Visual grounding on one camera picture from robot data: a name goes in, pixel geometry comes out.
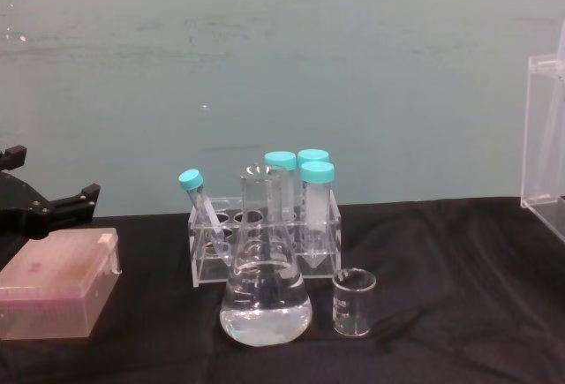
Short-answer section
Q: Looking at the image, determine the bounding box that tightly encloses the clear acrylic tube rack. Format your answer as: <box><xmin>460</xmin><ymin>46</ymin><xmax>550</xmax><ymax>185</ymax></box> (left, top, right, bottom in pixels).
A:
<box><xmin>189</xmin><ymin>195</ymin><xmax>343</xmax><ymax>289</ymax></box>

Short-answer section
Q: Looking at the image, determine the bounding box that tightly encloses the pink translucent pipette tip box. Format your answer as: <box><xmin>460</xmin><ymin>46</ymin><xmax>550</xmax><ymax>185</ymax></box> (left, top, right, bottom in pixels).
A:
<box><xmin>0</xmin><ymin>226</ymin><xmax>123</xmax><ymax>342</ymax></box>

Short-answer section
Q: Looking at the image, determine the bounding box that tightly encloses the wide tube with teal cap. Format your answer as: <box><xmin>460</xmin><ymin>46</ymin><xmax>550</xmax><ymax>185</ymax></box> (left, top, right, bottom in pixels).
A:
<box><xmin>296</xmin><ymin>148</ymin><xmax>331</xmax><ymax>169</ymax></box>
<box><xmin>298</xmin><ymin>161</ymin><xmax>336</xmax><ymax>271</ymax></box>
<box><xmin>263</xmin><ymin>150</ymin><xmax>298</xmax><ymax>226</ymax></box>

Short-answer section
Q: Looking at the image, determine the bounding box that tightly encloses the slim tube with teal cap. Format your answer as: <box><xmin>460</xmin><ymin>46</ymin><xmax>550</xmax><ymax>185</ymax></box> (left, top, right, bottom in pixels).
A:
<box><xmin>177</xmin><ymin>168</ymin><xmax>234</xmax><ymax>267</ymax></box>

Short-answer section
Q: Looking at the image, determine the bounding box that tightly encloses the black table cloth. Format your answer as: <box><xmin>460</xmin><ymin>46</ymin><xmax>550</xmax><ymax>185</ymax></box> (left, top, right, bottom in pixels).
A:
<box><xmin>0</xmin><ymin>196</ymin><xmax>565</xmax><ymax>384</ymax></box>

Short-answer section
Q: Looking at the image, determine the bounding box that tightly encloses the clear acrylic case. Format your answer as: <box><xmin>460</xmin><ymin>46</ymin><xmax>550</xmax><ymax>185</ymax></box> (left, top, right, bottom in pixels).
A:
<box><xmin>519</xmin><ymin>19</ymin><xmax>565</xmax><ymax>245</ymax></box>

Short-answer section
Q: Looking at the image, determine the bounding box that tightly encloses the pale wall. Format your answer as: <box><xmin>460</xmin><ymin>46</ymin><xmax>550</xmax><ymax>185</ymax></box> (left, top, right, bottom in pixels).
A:
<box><xmin>0</xmin><ymin>0</ymin><xmax>565</xmax><ymax>220</ymax></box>

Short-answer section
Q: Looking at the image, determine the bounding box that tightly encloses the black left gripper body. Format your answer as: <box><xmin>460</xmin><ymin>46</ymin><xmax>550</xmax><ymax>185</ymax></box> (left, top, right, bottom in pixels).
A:
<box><xmin>0</xmin><ymin>170</ymin><xmax>49</xmax><ymax>241</ymax></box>

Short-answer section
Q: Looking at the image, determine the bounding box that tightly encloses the small clear glass beaker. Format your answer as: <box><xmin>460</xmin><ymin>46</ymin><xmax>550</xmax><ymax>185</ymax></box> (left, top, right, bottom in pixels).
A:
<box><xmin>331</xmin><ymin>267</ymin><xmax>378</xmax><ymax>338</ymax></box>

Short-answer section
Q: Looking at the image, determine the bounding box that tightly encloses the glass conical flask with liquid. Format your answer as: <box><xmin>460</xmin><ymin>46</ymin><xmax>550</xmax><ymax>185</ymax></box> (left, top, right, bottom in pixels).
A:
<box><xmin>218</xmin><ymin>163</ymin><xmax>313</xmax><ymax>349</ymax></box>

